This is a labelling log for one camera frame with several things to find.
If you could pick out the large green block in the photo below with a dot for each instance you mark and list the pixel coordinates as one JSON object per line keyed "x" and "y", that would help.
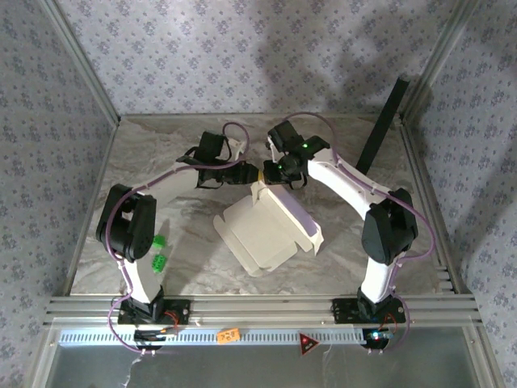
{"x": 159, "y": 262}

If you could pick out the long black bar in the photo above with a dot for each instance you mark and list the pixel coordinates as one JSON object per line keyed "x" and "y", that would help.
{"x": 381, "y": 125}

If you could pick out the white lavender paper box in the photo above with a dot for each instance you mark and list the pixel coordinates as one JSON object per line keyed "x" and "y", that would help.
{"x": 262, "y": 230}

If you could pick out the orange paper label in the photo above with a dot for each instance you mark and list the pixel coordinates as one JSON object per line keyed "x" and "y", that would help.
{"x": 228, "y": 336}

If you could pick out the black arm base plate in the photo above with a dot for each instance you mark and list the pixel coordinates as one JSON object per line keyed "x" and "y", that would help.
{"x": 177, "y": 313}
{"x": 343, "y": 311}

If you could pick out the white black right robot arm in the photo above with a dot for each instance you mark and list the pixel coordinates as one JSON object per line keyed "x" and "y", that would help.
{"x": 387, "y": 230}

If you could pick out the aluminium frame post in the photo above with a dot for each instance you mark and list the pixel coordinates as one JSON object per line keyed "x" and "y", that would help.
{"x": 440, "y": 56}
{"x": 85, "y": 64}

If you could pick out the aluminium side rail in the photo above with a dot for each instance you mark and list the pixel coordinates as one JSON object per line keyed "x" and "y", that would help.
{"x": 91, "y": 210}
{"x": 436, "y": 210}

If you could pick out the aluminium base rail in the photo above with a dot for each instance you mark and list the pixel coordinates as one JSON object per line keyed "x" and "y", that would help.
{"x": 258, "y": 309}

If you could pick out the red triangle sticker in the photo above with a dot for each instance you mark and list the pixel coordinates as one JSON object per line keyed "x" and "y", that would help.
{"x": 307, "y": 343}

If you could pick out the small green block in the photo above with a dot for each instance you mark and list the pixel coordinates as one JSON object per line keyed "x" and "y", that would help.
{"x": 159, "y": 241}

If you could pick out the black controller board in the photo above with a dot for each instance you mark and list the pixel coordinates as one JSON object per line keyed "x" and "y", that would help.
{"x": 155, "y": 335}
{"x": 377, "y": 337}

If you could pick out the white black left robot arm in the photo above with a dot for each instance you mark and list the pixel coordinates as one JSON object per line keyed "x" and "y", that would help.
{"x": 129, "y": 226}

